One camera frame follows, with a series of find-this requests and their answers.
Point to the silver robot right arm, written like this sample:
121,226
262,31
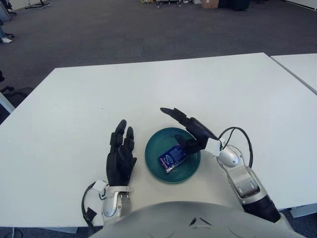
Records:
242,173

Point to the grey table support frame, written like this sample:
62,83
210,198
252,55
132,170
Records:
304,212

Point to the person leg with white shoe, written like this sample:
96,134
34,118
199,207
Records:
6,40

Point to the yellow floor object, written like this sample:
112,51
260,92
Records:
147,1

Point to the brown cardboard box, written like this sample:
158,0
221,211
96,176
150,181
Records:
210,3

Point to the black floor stand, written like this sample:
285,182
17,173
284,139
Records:
37,5

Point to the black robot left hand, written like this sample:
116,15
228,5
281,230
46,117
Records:
120,163

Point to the black cabinet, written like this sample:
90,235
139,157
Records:
234,5

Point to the white table leg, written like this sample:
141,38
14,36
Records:
6,102

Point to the wheeled cart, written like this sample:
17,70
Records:
173,2

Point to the black office chair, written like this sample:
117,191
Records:
18,94

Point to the grey robot torso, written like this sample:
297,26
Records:
173,223

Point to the green round plate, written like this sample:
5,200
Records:
153,158

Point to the blue gum box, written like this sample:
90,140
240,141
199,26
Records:
171,160

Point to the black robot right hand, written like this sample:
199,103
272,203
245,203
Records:
198,131

